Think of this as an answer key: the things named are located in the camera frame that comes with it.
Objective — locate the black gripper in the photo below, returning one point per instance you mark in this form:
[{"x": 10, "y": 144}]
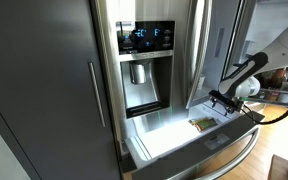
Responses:
[{"x": 227, "y": 101}]

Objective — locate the red green snack packet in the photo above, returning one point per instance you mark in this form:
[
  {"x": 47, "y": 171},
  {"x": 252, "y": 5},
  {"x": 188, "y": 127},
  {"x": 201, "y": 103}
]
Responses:
[{"x": 204, "y": 124}]

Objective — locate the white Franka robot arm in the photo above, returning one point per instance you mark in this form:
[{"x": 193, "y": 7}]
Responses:
[{"x": 277, "y": 50}]

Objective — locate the grey drawer label sticker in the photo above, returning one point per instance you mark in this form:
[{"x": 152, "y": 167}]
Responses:
[{"x": 216, "y": 141}]

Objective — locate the stainless fridge drawer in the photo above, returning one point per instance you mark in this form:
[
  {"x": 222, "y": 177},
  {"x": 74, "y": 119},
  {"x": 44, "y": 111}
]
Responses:
[{"x": 184, "y": 156}]

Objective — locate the brown sauce bottle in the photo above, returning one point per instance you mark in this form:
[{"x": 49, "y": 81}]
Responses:
[{"x": 279, "y": 78}]

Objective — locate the water dispenser recess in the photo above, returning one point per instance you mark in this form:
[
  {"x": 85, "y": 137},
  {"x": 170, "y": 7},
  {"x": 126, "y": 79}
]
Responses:
[{"x": 140, "y": 96}]

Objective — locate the brown wooden box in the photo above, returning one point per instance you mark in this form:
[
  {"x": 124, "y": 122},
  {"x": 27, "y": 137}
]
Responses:
[{"x": 279, "y": 168}]

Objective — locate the silver dispenser spout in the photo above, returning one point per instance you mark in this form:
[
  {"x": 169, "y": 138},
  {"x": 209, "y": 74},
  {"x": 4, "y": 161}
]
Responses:
[{"x": 139, "y": 71}]

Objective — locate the stainless fridge door with dispenser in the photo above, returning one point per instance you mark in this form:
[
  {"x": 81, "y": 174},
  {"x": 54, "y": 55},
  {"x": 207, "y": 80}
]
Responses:
[{"x": 180, "y": 13}]

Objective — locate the black blue-lit display panel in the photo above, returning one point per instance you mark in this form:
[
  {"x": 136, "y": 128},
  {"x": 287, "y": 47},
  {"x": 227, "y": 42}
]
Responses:
[{"x": 145, "y": 36}]

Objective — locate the grey cabinet door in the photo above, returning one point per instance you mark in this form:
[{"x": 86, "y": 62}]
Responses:
[{"x": 44, "y": 83}]

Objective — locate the clear door bin rail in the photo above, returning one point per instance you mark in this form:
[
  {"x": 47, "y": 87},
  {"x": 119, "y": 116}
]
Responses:
[{"x": 277, "y": 101}]

